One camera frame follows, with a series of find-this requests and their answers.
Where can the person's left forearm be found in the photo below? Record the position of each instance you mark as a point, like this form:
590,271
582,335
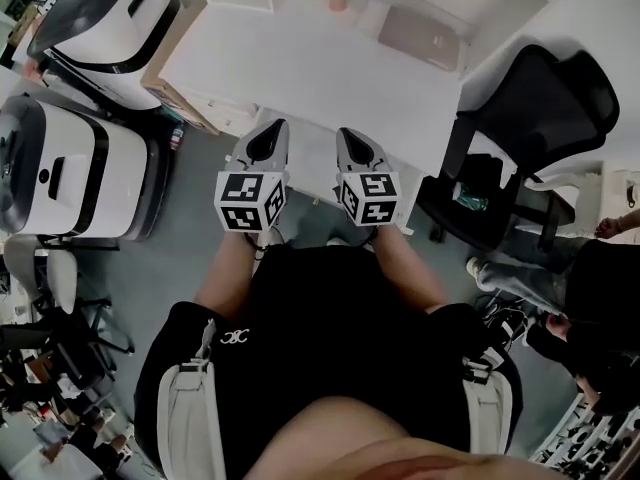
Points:
225,278

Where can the person's black shirt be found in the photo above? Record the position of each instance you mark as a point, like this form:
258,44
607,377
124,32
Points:
330,338

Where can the small red bottle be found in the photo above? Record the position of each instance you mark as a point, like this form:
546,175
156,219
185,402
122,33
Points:
177,138

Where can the person's right forearm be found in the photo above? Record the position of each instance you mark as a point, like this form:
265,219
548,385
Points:
405,268

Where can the white desk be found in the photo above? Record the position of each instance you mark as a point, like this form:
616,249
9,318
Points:
310,63

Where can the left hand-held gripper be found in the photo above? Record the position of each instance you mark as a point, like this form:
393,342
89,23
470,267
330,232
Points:
245,190

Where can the person's white right shoe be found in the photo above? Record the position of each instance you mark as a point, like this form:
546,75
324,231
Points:
336,242

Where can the pink laptop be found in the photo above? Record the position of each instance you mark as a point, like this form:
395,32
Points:
420,38

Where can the person's chin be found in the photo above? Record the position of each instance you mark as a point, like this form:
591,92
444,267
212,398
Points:
370,443

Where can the white black mobile robot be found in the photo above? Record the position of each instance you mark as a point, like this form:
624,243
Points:
110,23
75,168

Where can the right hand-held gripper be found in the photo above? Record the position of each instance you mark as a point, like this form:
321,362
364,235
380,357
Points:
372,188

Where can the white carved chair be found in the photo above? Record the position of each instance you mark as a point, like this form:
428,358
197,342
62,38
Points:
570,178

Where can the flat cardboard box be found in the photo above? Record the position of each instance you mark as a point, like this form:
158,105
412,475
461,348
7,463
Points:
172,73

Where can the black mesh office chair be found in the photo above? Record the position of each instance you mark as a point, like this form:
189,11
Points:
545,103

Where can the grey padded chair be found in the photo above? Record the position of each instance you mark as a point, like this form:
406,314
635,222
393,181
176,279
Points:
55,273

